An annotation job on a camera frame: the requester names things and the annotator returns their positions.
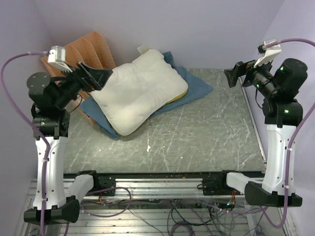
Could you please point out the aluminium frame rail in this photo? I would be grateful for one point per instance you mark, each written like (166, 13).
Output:
(174, 188)

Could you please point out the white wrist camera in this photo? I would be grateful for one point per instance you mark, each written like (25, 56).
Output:
(269, 49)
(56, 58)

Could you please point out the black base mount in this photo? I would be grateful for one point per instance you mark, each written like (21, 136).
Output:
(105, 182)
(215, 184)

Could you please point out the white pillow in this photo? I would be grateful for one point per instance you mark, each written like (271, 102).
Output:
(136, 90)

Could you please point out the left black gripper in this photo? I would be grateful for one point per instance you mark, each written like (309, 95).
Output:
(90, 79)

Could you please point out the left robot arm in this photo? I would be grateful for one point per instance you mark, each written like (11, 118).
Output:
(53, 203)

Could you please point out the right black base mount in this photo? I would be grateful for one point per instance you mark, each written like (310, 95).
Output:
(215, 184)

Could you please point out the blue pillowcase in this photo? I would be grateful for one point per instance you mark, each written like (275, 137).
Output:
(197, 88)

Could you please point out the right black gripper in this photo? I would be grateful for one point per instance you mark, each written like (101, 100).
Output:
(241, 69)

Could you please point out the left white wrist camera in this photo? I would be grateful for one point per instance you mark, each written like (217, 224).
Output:
(56, 58)

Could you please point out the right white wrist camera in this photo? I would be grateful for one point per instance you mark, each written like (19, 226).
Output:
(269, 49)

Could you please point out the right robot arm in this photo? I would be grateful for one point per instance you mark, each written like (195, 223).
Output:
(283, 114)

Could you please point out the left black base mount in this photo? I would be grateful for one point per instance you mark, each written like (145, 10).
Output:
(105, 182)

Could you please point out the orange plastic file organizer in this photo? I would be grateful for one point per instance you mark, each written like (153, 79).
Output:
(91, 49)

